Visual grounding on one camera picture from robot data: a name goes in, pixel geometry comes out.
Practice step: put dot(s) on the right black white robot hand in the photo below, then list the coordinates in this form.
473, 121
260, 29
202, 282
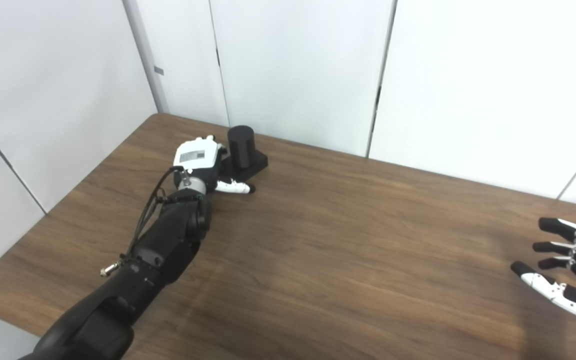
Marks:
575, 260

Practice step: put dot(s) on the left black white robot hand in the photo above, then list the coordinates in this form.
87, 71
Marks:
198, 157

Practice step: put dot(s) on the black peg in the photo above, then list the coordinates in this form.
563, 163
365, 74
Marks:
242, 150

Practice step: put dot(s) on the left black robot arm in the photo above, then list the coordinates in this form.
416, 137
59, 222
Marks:
158, 260

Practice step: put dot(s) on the small grey wall tag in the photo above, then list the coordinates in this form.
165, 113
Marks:
159, 70

